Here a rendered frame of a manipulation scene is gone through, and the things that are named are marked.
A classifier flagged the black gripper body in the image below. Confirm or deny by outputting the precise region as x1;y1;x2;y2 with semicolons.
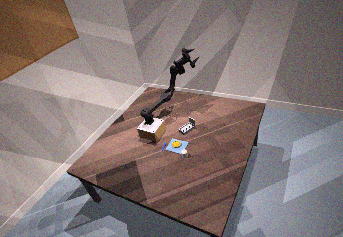
181;48;195;68

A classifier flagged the light blue rectangular mat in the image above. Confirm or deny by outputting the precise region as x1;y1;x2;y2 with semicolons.
165;138;189;154

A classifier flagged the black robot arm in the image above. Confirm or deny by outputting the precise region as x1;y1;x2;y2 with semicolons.
140;52;191;125

